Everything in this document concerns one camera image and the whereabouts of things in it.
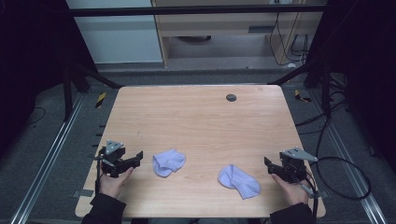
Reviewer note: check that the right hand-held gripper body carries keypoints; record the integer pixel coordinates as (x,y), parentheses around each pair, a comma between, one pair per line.
(293,165)

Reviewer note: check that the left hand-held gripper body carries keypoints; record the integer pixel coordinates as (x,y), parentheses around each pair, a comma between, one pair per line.
(112,155)

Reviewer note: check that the light purple sock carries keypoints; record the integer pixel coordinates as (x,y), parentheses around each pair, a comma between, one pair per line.
(168,162)
(239,182)

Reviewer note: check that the person's left hand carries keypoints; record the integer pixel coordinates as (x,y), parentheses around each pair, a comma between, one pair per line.
(114,183)

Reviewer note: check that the person's right hand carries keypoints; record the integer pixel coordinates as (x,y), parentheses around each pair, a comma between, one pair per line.
(292,191)

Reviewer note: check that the grey tape strip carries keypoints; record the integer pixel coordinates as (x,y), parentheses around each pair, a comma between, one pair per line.
(82,193)

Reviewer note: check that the yellow black hazard tape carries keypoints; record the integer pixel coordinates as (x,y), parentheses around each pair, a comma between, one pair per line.
(301,96)
(100,100)

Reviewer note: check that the black metal stand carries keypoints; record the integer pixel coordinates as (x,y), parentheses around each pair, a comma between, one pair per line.
(314,81)
(77,81)

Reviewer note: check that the white cabinet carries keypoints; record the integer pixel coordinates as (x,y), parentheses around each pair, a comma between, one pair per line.
(115,34)

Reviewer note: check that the light wooden cabinet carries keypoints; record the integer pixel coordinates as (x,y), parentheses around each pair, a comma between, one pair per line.
(218,28)

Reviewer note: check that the aluminium floor rail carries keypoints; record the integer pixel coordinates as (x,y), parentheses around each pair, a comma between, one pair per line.
(351,161)
(46,161)

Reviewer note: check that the black horizontal frame bar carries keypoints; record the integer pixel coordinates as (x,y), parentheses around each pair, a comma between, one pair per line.
(193,10)

